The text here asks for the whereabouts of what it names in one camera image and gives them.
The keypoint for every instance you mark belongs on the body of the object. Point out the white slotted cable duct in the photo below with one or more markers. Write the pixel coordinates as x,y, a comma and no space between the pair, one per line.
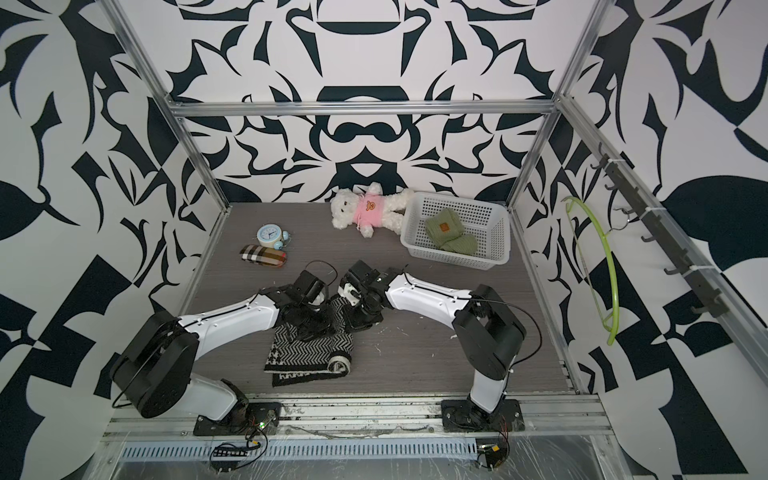
313,449

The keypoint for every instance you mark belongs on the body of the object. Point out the plaid beige pouch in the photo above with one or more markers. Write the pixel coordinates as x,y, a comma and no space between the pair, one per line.
264,256

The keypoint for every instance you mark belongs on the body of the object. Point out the aluminium frame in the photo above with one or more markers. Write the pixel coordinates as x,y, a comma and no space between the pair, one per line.
505,102

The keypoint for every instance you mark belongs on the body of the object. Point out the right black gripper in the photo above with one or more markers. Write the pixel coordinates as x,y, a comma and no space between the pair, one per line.
352,322

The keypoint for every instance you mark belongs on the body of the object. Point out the green plastic hanger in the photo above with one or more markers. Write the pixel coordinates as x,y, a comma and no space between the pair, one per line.
610,320

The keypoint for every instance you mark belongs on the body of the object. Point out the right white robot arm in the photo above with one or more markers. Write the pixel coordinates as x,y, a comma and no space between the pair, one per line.
490,334

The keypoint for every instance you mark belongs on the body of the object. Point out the small blue alarm clock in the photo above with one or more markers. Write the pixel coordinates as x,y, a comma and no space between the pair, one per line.
273,236

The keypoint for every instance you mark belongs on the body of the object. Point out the white plastic basket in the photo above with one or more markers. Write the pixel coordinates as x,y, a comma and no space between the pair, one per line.
488,222

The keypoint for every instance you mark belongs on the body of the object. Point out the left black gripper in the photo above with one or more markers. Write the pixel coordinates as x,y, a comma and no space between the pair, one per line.
327,329

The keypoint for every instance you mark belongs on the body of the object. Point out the houndstooth black white garment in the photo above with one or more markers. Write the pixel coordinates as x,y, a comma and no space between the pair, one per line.
292,361

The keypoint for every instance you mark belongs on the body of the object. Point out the green knitted scarf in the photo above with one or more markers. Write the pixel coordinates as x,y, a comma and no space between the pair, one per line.
444,226
465,244

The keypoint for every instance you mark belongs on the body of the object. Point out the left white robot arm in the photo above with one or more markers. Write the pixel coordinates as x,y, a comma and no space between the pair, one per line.
155,372

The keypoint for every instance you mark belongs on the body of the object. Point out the black wall hook rail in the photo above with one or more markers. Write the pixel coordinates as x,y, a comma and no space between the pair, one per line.
658,223

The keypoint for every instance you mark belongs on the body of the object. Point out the white teddy bear pink shirt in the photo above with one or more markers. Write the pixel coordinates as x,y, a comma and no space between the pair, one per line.
370,210

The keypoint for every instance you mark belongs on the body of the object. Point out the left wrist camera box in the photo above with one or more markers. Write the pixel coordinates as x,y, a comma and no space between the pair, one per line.
309,288

